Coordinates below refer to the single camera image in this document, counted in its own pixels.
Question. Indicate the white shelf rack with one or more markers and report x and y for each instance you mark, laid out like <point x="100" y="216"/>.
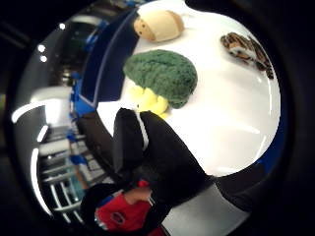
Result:
<point x="65" y="183"/>

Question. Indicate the green broccoli plush toy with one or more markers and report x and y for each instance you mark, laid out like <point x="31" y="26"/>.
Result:
<point x="164" y="73"/>

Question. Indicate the blue partition panel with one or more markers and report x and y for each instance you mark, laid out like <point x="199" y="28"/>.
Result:
<point x="110" y="62"/>

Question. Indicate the beige bread plush toy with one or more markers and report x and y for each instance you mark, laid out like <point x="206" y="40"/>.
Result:
<point x="162" y="25"/>

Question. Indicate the spotted brown plush toy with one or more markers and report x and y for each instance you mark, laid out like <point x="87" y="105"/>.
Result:
<point x="246" y="49"/>

